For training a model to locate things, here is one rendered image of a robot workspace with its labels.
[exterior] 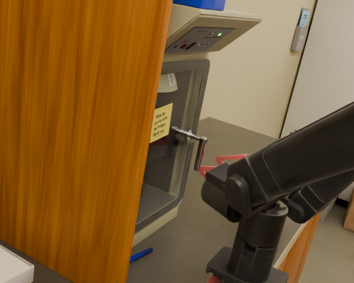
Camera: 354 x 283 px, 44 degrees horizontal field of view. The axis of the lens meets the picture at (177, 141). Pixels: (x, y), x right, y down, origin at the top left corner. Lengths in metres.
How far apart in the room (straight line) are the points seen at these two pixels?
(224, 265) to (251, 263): 0.05
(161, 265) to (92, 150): 0.36
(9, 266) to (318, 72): 3.28
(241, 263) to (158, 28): 0.37
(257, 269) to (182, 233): 0.58
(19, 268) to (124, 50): 0.47
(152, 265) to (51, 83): 0.47
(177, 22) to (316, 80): 3.16
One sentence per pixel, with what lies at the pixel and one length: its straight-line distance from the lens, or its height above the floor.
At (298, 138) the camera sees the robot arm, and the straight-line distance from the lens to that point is 0.44.
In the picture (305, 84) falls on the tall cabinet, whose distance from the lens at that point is 3.89.
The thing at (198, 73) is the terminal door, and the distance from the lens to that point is 1.03.
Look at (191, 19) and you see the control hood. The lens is 0.75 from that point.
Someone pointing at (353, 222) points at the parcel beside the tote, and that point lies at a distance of 3.69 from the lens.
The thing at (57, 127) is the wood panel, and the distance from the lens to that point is 0.85.
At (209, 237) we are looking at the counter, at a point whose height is 0.94.
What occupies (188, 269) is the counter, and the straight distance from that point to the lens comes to 1.04.
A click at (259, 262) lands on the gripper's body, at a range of 0.60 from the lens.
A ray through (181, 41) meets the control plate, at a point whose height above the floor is 1.45.
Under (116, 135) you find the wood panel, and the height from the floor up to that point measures 1.28.
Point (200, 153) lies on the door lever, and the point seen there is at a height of 1.17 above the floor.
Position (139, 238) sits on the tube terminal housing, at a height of 0.96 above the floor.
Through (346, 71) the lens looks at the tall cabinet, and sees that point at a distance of 3.82.
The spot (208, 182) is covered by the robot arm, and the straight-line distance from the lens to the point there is 0.63.
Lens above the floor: 1.54
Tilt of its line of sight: 19 degrees down
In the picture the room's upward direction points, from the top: 11 degrees clockwise
